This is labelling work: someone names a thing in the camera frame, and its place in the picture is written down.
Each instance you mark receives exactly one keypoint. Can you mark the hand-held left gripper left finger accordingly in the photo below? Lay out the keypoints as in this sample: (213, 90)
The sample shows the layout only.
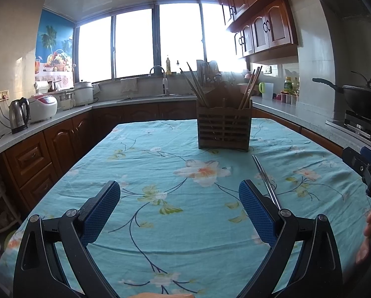
(100, 214)

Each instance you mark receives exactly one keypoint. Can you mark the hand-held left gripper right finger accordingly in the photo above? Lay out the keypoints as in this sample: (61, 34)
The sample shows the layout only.
(256, 214)

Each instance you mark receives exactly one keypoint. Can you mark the wooden slatted utensil holder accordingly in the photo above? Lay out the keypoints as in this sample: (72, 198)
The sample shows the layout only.
(224, 127)

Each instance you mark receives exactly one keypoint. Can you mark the bundle of wooden chopsticks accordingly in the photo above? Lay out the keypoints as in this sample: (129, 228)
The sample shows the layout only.
(201, 96)

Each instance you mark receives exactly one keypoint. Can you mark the person's right hand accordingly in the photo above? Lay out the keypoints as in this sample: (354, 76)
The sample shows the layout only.
(370, 229)

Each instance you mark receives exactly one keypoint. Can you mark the gas stove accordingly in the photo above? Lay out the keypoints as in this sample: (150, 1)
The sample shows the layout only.
(362, 127)

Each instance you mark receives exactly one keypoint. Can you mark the metal chopstick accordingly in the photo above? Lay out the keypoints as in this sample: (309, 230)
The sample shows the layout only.
(267, 177)
(264, 178)

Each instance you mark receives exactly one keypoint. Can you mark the black wok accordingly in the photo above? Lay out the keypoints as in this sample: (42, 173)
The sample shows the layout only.
(364, 99)

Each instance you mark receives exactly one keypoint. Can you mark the teal floral tablecloth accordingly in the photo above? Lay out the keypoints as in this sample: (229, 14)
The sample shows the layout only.
(179, 211)

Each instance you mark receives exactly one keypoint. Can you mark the wooden lower cabinets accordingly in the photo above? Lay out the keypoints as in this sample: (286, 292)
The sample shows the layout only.
(33, 158)

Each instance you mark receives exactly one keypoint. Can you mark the wooden cabinets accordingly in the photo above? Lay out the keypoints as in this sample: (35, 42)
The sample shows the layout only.
(33, 158)
(266, 21)

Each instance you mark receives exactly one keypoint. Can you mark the row of small seasoning jars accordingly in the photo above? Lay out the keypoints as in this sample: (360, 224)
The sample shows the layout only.
(288, 99)

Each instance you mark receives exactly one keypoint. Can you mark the yellow bottle with green label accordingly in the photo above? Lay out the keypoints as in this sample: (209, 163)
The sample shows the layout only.
(288, 84)

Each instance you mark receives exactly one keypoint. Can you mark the grey kitchen countertop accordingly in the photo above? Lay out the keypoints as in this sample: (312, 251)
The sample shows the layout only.
(76, 111)

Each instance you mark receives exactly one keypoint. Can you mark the white pitcher with green lid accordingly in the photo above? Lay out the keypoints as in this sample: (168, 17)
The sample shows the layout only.
(266, 91)

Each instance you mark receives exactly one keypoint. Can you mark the white soy milk maker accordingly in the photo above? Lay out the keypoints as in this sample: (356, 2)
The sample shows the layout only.
(66, 101)

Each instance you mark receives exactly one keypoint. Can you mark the red and white rice cooker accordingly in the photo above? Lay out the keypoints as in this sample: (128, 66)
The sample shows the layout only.
(44, 107)

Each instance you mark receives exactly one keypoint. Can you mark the steel electric kettle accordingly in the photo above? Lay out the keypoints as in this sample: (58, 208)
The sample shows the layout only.
(19, 116)

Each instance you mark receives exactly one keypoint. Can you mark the white hanging towel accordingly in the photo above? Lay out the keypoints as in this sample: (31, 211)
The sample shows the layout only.
(128, 85)

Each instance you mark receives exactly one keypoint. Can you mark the small metal pot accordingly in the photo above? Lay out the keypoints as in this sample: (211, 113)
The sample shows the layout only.
(55, 86)

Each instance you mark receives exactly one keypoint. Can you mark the paper towel roll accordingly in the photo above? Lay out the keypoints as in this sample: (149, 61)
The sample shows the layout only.
(42, 87)

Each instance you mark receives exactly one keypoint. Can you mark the chrome kitchen faucet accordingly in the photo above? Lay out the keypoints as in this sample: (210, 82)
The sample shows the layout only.
(164, 82)

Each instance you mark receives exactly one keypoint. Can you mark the dish rack with cutting boards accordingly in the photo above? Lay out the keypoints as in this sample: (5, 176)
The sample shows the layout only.
(208, 73)

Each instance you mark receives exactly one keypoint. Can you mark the yellow dish soap bottle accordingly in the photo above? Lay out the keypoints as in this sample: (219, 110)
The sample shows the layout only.
(168, 66)

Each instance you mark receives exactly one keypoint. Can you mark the wooden upper cabinets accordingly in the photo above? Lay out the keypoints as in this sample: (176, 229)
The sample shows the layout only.
(266, 21)

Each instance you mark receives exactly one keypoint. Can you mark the small soap dispenser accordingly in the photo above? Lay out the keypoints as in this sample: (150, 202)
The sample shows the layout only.
(177, 68)

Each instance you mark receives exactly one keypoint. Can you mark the kitchen window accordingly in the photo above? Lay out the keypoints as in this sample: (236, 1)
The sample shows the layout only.
(135, 43)

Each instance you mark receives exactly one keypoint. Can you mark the wall power outlet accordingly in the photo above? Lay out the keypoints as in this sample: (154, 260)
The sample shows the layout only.
(268, 70)

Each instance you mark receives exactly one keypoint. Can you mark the fruit and palm wall poster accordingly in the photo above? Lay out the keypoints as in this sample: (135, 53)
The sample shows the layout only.
(56, 46)

